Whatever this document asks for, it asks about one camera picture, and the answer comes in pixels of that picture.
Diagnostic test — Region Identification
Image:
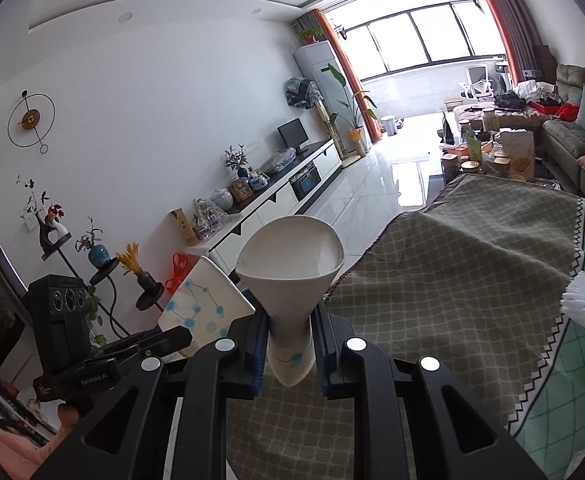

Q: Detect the small plant in blue vase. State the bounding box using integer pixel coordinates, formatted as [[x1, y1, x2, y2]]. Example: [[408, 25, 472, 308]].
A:
[[224, 145, 250, 179]]

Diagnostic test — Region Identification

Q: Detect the white paper cup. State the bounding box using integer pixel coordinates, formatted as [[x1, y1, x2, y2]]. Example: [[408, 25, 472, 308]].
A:
[[235, 215, 345, 388]]

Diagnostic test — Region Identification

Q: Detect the orange and grey curtain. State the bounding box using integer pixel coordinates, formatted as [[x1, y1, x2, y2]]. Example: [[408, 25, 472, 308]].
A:
[[472, 0, 545, 73], [297, 9, 382, 145]]

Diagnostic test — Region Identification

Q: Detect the clear plastic bag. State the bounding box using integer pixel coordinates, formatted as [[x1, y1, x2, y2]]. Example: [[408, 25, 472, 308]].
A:
[[262, 147, 297, 176]]

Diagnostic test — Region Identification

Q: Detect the black vase with yellow stalks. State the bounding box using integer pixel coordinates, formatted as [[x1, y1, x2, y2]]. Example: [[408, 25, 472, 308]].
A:
[[116, 242, 160, 293]]

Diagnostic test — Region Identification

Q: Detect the wrapped glass jar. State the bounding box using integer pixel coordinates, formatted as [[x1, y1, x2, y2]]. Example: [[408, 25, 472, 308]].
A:
[[192, 197, 229, 240]]

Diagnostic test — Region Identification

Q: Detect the white TV cabinet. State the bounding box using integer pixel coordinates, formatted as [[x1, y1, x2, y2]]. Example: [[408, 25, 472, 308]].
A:
[[185, 139, 343, 261]]

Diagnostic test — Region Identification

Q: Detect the person's left hand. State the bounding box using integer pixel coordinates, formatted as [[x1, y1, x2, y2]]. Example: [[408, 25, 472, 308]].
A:
[[56, 403, 82, 434]]

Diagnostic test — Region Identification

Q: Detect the cluttered coffee table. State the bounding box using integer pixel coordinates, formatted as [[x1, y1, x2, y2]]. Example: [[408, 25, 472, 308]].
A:
[[439, 102, 548, 181]]

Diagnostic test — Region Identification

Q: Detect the white office chair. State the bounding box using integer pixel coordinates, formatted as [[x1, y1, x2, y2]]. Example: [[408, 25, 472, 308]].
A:
[[459, 66, 495, 100]]

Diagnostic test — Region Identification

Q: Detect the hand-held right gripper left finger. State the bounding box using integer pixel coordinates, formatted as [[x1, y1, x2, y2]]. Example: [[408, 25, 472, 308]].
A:
[[32, 310, 273, 480]]

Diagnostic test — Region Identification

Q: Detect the blue vase with plant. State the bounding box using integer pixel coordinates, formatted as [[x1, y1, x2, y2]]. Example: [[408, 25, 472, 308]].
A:
[[76, 217, 112, 268]]

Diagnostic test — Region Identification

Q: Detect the olive patterned tablecloth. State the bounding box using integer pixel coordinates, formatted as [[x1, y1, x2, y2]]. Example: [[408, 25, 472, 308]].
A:
[[225, 172, 585, 480]]

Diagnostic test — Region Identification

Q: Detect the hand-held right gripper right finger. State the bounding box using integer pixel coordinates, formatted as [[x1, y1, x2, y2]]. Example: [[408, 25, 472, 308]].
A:
[[312, 305, 548, 480]]

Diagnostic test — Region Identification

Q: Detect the black metal plant stand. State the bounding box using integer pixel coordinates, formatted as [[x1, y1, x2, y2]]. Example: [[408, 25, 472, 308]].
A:
[[40, 232, 166, 346]]

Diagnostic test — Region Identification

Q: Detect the person's left forearm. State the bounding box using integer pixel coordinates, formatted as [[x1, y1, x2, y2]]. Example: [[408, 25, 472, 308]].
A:
[[0, 406, 62, 480]]

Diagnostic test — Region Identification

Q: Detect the tall potted plant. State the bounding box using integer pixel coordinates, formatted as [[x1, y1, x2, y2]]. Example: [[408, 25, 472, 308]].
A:
[[322, 64, 378, 156]]

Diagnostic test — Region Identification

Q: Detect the green patterned tablecloth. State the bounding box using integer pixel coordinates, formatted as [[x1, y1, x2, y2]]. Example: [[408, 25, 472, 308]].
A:
[[509, 197, 585, 480]]

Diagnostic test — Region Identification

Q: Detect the brown paper bag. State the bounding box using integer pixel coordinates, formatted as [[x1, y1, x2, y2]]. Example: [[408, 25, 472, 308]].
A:
[[499, 129, 535, 181]]

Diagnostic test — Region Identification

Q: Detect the yellow box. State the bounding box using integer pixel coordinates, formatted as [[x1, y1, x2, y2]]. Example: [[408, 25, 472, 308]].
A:
[[170, 208, 199, 246]]

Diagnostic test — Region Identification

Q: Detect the white vase with red leaves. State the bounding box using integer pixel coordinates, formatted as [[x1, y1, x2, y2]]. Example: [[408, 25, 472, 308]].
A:
[[17, 175, 70, 251]]

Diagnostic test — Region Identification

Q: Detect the green leather sofa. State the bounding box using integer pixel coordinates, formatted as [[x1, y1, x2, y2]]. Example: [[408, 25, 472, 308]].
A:
[[539, 63, 585, 196]]

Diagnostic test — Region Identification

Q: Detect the dark hanging bag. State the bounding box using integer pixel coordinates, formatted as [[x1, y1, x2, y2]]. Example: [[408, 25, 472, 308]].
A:
[[286, 76, 323, 110]]

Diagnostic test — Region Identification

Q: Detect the white standing air conditioner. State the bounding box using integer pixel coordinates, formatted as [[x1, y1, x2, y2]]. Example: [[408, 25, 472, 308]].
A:
[[293, 41, 355, 161]]

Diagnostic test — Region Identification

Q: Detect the blue dotted paper cup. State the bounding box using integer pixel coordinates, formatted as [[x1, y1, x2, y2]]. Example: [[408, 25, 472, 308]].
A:
[[157, 256, 256, 358]]

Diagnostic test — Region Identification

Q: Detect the round wall clock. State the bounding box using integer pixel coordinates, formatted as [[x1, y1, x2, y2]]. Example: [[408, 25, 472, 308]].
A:
[[7, 90, 56, 155]]

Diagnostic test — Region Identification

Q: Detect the red plastic bag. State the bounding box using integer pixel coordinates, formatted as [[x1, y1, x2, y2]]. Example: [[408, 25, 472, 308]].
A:
[[165, 252, 193, 296]]

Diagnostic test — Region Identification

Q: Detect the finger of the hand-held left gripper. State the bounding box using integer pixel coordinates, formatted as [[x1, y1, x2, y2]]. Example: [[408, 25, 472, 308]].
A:
[[90, 326, 194, 362]]

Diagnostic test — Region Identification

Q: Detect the large window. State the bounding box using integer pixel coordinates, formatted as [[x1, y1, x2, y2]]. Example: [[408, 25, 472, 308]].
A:
[[339, 0, 505, 81]]

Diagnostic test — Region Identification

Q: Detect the black monitor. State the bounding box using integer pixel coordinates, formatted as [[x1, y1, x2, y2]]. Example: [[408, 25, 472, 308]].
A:
[[277, 118, 310, 156]]

